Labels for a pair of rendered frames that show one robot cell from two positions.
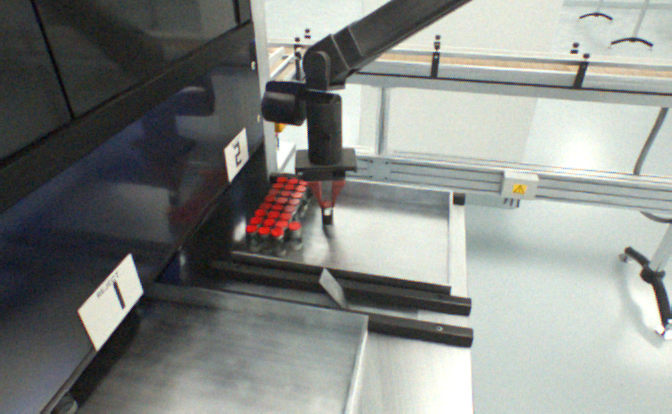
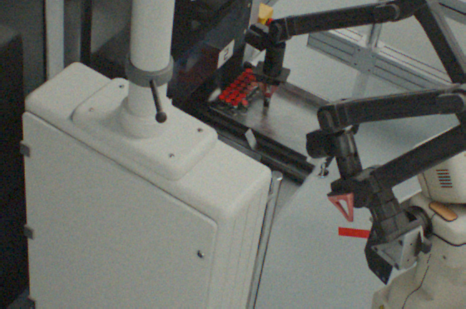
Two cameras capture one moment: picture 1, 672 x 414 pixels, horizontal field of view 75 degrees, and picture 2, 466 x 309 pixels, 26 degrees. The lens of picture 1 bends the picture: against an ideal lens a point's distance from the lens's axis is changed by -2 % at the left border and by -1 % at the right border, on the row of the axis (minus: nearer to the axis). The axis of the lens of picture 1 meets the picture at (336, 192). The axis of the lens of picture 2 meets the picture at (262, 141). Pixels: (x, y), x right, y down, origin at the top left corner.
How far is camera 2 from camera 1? 2.26 m
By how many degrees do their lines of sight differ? 13
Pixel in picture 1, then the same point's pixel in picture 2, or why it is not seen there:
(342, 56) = (287, 30)
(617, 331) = not seen: outside the picture
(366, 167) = (353, 54)
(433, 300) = (296, 160)
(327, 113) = (275, 52)
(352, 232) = (277, 115)
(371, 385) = not seen: hidden behind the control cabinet
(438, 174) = (418, 82)
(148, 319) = not seen: hidden behind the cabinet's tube
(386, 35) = (309, 28)
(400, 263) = (294, 140)
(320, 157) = (267, 72)
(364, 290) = (266, 146)
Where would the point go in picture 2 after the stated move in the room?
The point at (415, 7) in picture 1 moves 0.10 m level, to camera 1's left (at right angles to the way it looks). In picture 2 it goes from (323, 22) to (289, 12)
